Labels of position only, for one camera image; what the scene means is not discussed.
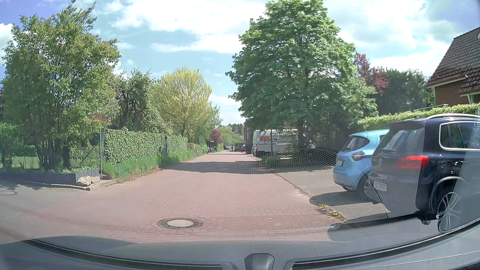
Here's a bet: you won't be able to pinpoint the white van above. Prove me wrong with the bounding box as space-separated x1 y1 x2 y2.
251 129 299 157

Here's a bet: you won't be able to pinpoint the red brick paved road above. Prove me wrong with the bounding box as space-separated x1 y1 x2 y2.
0 151 344 244

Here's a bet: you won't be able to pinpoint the yellow-green tree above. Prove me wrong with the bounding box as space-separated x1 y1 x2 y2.
153 67 222 140

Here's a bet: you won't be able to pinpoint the large green tree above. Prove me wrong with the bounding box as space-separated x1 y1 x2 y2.
226 0 379 151

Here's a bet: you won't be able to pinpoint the grey paved parking strip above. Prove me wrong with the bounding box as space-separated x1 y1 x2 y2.
275 165 387 222

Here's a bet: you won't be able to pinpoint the grass verge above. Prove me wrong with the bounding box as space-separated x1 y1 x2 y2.
101 144 209 182

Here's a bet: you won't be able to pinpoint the dark conifer tree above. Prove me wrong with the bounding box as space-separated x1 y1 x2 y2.
112 69 167 134

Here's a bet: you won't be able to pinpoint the trimmed green hedge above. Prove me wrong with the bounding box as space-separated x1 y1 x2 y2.
103 128 189 164

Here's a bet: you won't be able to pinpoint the light blue car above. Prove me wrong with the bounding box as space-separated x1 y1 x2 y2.
332 129 389 196

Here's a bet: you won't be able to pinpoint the car's own bonnet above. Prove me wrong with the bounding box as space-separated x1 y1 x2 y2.
0 219 480 270

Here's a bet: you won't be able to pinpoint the dark red-leaved tree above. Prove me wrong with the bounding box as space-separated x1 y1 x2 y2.
354 52 389 94

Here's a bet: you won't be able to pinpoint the pale boulders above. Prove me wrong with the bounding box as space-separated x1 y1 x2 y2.
76 175 101 187

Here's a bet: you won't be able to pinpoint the dark green trees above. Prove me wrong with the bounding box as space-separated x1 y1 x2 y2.
374 68 436 116

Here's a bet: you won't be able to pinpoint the light green hedge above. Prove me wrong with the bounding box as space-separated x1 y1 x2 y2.
357 103 480 131

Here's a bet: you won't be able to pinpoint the dark blue car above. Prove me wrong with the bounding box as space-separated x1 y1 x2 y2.
368 113 480 233

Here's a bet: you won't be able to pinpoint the bushy green tree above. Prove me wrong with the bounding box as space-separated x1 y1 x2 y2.
1 2 121 172

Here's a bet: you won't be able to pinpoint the red brick house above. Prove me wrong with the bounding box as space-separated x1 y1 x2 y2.
426 26 480 106

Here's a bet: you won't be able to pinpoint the wire mesh fence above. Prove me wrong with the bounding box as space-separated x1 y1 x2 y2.
69 129 106 175

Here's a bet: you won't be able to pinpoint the low grey wall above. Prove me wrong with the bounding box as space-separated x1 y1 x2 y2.
0 168 101 186

